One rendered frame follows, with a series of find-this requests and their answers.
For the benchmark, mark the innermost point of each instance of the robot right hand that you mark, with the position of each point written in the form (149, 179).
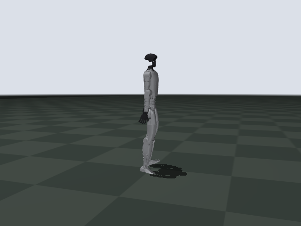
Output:
(144, 117)

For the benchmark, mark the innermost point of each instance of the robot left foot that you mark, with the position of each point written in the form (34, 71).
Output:
(153, 162)

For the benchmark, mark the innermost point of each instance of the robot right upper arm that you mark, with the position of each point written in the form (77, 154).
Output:
(147, 79)

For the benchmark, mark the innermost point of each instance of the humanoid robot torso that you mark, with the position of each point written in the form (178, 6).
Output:
(154, 87)

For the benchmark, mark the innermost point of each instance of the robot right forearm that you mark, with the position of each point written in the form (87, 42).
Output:
(146, 100)

